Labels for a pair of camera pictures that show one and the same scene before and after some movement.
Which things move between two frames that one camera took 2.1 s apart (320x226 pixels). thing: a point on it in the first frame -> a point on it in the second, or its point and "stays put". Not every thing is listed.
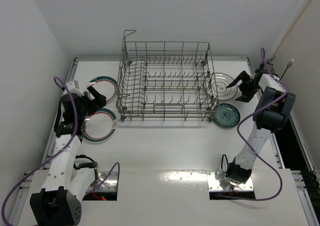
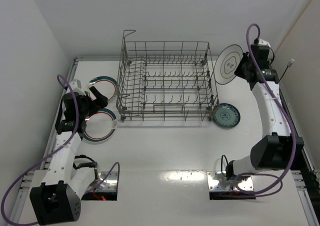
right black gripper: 249,86 -> 244,66
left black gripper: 90,100 stays put
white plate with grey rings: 219,86 -> 226,63
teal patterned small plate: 227,116 stays put
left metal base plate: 110,184 stays put
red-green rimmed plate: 101,126 stays put
